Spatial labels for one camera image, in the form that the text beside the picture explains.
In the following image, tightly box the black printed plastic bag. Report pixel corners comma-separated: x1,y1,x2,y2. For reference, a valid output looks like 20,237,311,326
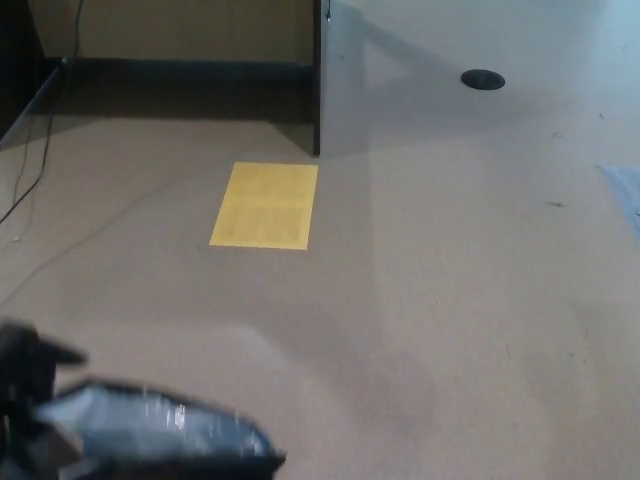
0,377,289,480

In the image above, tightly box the thin black cable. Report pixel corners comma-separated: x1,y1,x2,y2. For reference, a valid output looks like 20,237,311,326
7,119,34,209

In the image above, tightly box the grey desk side panel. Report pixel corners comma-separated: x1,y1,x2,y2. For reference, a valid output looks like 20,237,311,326
312,0,372,157

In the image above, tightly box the thin grey floor cable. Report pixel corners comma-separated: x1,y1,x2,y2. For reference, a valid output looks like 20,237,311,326
0,167,236,307

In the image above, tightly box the yellow paper sheet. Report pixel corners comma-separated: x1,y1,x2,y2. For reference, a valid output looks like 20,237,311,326
208,161,320,251

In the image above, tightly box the dark wall baseboard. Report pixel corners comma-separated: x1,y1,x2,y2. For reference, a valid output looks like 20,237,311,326
44,57,316,92

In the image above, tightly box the black power cable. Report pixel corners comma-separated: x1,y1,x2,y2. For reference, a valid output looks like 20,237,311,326
0,0,85,225

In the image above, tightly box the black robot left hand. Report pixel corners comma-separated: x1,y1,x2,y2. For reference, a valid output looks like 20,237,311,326
0,322,89,444

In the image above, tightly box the black round desk grommet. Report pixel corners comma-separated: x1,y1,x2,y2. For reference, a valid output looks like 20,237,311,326
460,69,506,91

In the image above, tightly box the dark cabinet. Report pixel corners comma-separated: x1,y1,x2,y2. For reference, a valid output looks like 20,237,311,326
0,0,70,151

